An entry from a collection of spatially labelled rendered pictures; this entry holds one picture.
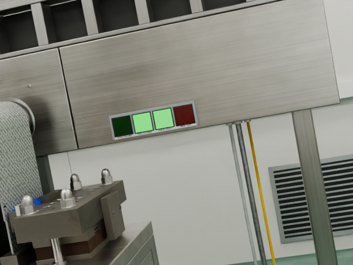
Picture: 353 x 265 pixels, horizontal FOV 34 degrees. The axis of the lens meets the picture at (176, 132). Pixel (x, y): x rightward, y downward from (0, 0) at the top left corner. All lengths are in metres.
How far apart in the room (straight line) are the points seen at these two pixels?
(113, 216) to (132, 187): 2.60
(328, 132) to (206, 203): 0.95
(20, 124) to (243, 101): 0.60
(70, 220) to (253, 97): 0.60
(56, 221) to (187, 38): 0.62
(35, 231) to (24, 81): 0.53
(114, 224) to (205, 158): 2.52
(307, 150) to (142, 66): 0.55
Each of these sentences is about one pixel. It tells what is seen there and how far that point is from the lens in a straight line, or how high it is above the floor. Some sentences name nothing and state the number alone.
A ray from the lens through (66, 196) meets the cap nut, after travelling 1.38.
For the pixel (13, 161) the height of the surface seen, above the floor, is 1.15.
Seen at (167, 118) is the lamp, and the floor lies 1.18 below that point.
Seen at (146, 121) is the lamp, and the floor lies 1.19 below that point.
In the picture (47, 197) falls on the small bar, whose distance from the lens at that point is 1.56.
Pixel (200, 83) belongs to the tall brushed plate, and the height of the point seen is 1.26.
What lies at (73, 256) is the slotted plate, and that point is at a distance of 1.44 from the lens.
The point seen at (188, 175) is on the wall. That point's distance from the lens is 4.03.
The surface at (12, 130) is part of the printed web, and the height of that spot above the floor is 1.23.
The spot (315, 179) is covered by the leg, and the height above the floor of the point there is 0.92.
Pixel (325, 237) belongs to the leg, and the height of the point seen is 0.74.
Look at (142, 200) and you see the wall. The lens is 4.12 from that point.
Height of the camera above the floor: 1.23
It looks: 3 degrees down
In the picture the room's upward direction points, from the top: 11 degrees counter-clockwise
